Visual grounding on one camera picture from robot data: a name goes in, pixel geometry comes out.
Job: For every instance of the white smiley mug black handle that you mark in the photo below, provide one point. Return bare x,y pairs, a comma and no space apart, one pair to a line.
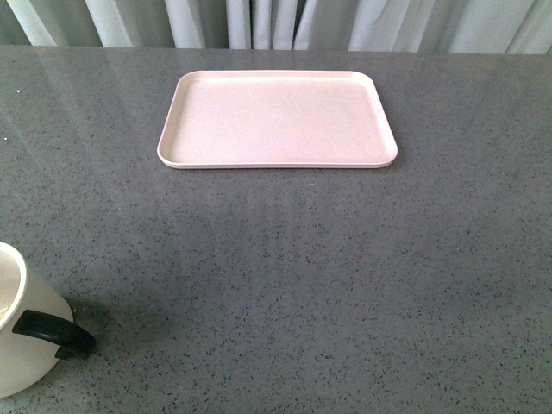
37,327

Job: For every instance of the pale pink rectangular tray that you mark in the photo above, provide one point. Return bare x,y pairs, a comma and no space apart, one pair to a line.
276,119

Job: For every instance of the white pleated curtain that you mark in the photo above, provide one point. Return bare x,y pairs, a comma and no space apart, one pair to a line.
422,26

